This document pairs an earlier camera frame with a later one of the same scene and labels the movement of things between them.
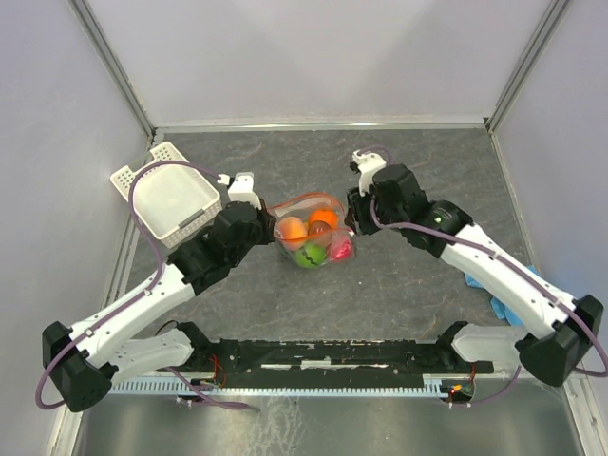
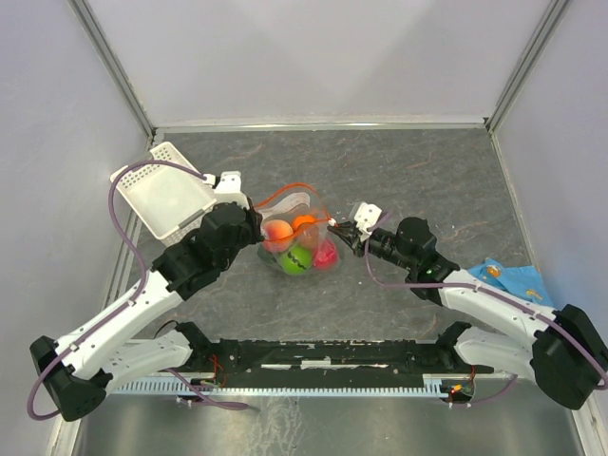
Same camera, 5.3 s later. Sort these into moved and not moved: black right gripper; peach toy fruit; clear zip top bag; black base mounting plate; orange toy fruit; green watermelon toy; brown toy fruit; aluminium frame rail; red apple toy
Moved: brown toy fruit; clear zip top bag; black right gripper; peach toy fruit; green watermelon toy; red apple toy; orange toy fruit
Not moved: aluminium frame rail; black base mounting plate
